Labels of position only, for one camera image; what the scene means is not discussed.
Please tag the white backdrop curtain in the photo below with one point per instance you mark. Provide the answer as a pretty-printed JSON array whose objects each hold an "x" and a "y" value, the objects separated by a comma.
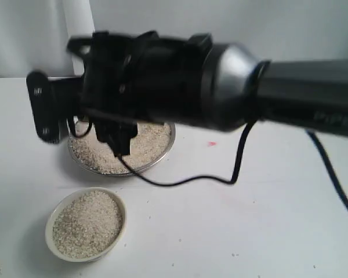
[{"x": 34, "y": 34}]

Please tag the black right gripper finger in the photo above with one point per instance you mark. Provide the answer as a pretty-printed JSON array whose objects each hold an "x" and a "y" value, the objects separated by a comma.
[{"x": 116, "y": 135}]

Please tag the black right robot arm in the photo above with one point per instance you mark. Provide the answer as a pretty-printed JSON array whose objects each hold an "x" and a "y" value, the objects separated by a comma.
[{"x": 237, "y": 88}]

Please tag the white bowl of rice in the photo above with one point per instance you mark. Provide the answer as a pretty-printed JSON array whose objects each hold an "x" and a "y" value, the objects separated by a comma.
[{"x": 86, "y": 225}]

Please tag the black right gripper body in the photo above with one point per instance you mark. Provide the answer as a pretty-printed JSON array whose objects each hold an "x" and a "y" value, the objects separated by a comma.
[{"x": 148, "y": 77}]

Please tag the steel plate of rice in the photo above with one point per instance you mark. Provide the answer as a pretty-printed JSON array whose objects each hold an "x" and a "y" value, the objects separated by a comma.
[{"x": 151, "y": 144}]

